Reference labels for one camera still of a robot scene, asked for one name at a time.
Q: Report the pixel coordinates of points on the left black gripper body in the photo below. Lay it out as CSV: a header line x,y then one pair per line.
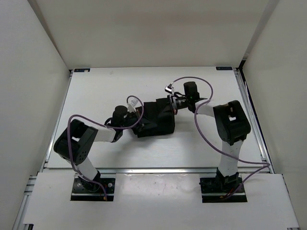
x,y
130,120

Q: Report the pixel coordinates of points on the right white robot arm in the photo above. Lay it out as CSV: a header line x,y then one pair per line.
x,y
232,127

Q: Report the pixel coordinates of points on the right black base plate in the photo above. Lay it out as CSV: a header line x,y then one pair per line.
x,y
211,192

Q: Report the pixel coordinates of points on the aluminium rail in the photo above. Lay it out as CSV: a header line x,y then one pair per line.
x,y
156,170
253,118

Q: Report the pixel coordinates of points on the black skirt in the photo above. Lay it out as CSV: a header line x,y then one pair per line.
x,y
158,119

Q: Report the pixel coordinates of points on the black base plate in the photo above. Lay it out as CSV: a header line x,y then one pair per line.
x,y
85,191
211,192

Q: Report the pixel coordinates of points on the aluminium right rail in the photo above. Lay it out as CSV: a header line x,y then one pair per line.
x,y
253,118

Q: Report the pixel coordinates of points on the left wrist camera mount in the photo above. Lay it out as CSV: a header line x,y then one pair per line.
x,y
132,105

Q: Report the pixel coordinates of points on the blue white label sticker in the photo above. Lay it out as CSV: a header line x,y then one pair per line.
x,y
82,70

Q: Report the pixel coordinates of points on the right blue label sticker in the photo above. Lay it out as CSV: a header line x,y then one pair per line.
x,y
222,68

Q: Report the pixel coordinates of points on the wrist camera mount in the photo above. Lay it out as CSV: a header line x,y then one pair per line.
x,y
191,93
132,105

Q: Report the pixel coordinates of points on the aluminium front rail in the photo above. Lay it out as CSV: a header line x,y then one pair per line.
x,y
156,170

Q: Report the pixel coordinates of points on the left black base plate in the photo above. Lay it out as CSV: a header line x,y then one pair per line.
x,y
85,191

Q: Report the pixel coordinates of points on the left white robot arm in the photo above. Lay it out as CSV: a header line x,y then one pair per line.
x,y
76,141

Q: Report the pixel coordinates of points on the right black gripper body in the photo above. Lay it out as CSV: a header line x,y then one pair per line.
x,y
178,103

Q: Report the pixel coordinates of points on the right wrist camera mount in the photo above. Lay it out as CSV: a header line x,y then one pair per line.
x,y
191,93

